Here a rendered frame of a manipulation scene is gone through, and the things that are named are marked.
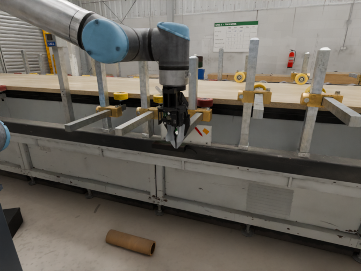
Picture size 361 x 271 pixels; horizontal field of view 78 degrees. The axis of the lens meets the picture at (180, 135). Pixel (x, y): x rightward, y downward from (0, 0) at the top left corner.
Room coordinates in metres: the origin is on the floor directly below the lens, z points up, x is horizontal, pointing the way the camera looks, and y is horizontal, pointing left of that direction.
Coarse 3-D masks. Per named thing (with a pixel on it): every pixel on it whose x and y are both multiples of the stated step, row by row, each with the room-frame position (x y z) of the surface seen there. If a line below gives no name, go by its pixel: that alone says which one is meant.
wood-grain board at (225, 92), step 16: (0, 80) 1.99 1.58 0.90; (16, 80) 1.99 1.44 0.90; (32, 80) 1.99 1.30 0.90; (48, 80) 1.99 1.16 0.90; (80, 80) 1.99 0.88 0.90; (96, 80) 1.99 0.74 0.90; (112, 80) 1.99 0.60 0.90; (128, 80) 1.99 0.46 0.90; (112, 96) 1.35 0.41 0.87; (128, 96) 1.31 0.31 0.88; (208, 96) 1.20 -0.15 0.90; (224, 96) 1.20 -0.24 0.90; (272, 96) 1.20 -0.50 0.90; (288, 96) 1.20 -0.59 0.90; (352, 96) 1.20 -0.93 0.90
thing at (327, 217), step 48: (48, 96) 1.59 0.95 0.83; (96, 96) 1.46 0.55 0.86; (288, 144) 1.08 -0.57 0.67; (336, 144) 1.01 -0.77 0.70; (96, 192) 1.53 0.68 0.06; (144, 192) 1.38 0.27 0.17; (192, 192) 1.28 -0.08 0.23; (240, 192) 1.18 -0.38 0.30; (288, 192) 1.09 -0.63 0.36; (288, 240) 1.07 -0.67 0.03; (336, 240) 0.97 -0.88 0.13
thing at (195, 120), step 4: (204, 108) 1.08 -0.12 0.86; (192, 116) 0.94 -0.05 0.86; (196, 116) 0.94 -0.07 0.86; (200, 116) 0.96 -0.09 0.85; (192, 120) 0.87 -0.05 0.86; (196, 120) 0.89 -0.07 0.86; (200, 120) 0.96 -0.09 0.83; (192, 124) 0.83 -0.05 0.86; (196, 124) 0.89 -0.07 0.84; (192, 128) 0.84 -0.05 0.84; (176, 132) 0.72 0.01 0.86; (188, 132) 0.78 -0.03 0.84; (176, 136) 0.71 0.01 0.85
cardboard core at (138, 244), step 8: (112, 232) 1.08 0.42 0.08; (120, 232) 1.08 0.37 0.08; (112, 240) 1.04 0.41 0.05; (120, 240) 1.03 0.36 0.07; (128, 240) 1.03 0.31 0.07; (136, 240) 1.02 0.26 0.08; (144, 240) 1.02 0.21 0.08; (152, 240) 1.03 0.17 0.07; (128, 248) 1.01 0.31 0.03; (136, 248) 0.99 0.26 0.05; (144, 248) 0.98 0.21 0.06; (152, 248) 1.02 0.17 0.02
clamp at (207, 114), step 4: (200, 108) 1.05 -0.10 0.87; (188, 112) 1.02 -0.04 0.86; (192, 112) 1.01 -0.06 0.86; (196, 112) 1.01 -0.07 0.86; (200, 112) 1.00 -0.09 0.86; (204, 112) 1.00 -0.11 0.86; (208, 112) 0.99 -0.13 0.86; (204, 116) 1.00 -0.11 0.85; (208, 116) 0.99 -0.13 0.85; (204, 120) 1.00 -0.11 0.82; (208, 120) 0.99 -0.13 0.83
